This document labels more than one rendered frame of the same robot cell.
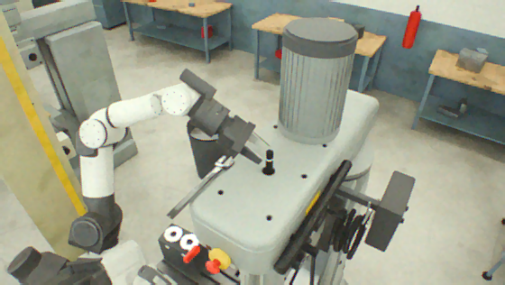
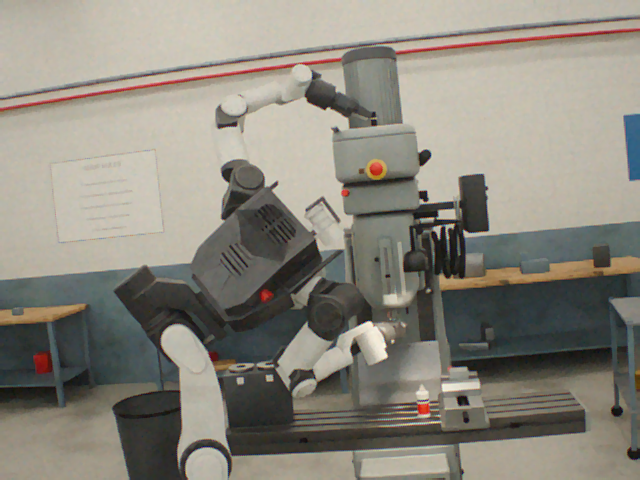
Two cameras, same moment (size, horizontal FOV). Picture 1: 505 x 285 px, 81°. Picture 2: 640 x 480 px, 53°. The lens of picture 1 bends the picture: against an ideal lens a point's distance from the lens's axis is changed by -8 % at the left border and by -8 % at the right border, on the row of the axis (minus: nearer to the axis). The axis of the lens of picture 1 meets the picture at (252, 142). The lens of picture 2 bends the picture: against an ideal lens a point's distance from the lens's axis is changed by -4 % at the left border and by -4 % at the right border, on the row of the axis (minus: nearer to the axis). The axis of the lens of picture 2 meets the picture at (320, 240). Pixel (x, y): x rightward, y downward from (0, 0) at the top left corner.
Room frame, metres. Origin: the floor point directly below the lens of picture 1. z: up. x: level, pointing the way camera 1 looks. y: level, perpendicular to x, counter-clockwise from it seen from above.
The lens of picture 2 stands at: (-1.24, 1.13, 1.69)
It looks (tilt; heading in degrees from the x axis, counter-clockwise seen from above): 3 degrees down; 334
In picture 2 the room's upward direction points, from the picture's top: 6 degrees counter-clockwise
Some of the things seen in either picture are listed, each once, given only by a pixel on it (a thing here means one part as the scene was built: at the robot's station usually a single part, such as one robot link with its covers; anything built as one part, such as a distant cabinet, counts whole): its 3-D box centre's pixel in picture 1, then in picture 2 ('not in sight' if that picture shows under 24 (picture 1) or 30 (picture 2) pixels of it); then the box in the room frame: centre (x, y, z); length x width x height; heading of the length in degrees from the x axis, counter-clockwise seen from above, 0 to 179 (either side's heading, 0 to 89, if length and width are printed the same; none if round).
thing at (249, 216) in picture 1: (270, 187); (377, 156); (0.64, -0.05, 1.81); 0.47 x 0.26 x 0.16; 146
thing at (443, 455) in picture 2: not in sight; (404, 451); (0.63, -0.04, 0.80); 0.50 x 0.35 x 0.12; 146
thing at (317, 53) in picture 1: (314, 81); (372, 95); (0.84, -0.18, 2.05); 0.20 x 0.20 x 0.32
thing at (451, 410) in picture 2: not in sight; (460, 395); (0.49, -0.20, 1.00); 0.35 x 0.15 x 0.11; 146
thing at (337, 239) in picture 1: (343, 229); (442, 252); (0.74, -0.36, 1.45); 0.18 x 0.16 x 0.21; 146
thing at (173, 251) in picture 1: (184, 248); (258, 392); (0.92, 0.35, 1.04); 0.22 x 0.12 x 0.20; 63
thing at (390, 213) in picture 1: (390, 211); (474, 202); (0.69, -0.49, 1.62); 0.20 x 0.09 x 0.21; 146
